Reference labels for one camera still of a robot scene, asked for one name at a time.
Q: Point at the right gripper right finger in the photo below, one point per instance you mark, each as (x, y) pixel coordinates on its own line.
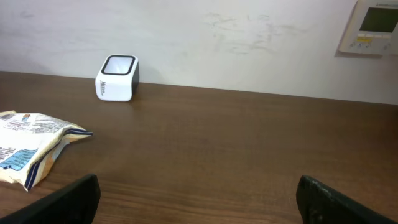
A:
(321, 204)

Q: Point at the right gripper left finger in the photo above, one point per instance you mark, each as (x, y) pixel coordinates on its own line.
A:
(75, 203)

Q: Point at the white barcode scanner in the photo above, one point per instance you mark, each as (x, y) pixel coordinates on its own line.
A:
(118, 78)

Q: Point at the beige wall control panel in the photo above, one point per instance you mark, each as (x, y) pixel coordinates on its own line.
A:
(371, 29)

